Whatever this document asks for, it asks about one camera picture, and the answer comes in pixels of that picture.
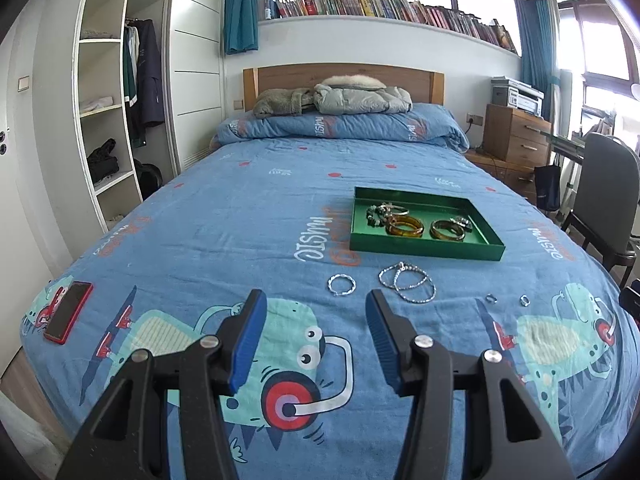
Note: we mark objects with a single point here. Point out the wooden headboard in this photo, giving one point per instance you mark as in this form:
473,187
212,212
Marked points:
280,80

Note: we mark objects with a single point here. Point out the row of books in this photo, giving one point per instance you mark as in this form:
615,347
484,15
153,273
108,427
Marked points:
390,7

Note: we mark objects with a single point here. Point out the wall socket with plug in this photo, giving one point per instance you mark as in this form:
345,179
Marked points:
474,119

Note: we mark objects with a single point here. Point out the red smartphone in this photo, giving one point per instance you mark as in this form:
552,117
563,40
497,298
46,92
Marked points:
67,312

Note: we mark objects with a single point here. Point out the green and white hanging garment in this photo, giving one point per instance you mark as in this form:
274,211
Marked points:
131,67

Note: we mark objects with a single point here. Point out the white printer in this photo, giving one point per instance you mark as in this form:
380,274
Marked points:
517,94

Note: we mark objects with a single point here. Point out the grey chair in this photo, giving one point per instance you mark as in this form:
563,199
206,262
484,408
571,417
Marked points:
607,185

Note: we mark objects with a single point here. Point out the dark hanging jacket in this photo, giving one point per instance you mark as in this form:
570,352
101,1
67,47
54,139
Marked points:
150,75

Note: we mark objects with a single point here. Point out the dark tote bag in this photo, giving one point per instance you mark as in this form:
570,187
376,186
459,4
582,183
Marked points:
547,187

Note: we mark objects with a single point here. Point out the brown marbled bangle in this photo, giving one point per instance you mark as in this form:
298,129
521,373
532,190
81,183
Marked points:
445,236

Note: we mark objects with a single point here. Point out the blue cartoon printed bedsheet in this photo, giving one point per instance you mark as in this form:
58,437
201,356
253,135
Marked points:
200,240

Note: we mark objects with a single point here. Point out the white fur pillow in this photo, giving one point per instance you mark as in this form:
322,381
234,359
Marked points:
352,80

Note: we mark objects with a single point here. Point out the green tray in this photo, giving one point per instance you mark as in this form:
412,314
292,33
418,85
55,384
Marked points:
425,247

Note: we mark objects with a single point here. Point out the folded white cloth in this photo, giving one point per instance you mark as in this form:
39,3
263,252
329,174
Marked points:
97,104

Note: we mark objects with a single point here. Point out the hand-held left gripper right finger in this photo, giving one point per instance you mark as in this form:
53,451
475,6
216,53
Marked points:
385,345

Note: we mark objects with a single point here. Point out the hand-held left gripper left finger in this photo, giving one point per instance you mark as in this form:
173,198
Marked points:
247,345

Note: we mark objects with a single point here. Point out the white cloth on floor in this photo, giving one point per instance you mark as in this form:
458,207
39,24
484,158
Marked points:
25,430

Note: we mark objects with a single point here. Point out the black round item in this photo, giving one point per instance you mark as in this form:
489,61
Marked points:
147,177

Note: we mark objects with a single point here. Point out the glass desk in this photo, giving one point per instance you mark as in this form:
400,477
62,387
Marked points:
567,145

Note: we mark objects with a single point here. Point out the short blue curtain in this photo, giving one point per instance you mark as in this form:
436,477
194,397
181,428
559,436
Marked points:
242,7

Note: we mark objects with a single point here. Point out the white wardrobe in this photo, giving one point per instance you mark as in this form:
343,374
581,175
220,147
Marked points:
197,70

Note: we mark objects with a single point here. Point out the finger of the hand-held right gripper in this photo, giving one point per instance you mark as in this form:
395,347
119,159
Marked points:
631,305

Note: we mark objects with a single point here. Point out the wooden drawer chest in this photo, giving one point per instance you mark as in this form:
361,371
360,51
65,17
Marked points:
517,135

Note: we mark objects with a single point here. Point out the amber bangle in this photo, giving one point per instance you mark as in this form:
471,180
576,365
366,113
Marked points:
402,232

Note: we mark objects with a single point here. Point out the wooden nightstand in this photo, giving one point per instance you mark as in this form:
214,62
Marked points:
500,167

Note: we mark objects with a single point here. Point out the olive green jacket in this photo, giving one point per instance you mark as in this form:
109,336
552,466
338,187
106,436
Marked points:
280,102

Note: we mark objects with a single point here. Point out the wall light switch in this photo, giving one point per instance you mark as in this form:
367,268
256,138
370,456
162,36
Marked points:
23,83

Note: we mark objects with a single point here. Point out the grey down jacket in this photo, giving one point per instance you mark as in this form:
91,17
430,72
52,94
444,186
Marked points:
362,99

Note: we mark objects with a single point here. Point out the plain silver bangle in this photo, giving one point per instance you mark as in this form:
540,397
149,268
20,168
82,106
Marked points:
397,207

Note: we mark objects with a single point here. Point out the long blue curtain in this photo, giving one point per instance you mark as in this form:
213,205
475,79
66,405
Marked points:
537,55

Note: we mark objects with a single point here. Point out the folded blue duvet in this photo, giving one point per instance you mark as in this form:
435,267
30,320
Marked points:
350,127

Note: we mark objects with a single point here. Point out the black bag on shelf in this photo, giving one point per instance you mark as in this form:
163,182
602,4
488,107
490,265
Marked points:
102,160

